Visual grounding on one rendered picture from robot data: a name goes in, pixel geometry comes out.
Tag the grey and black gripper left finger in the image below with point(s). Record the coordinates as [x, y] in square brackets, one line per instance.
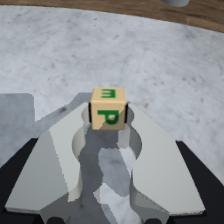
[43, 178]

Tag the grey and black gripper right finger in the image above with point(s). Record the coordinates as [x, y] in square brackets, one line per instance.
[168, 181]

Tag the beige block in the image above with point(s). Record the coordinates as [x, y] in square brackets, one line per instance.
[108, 108]

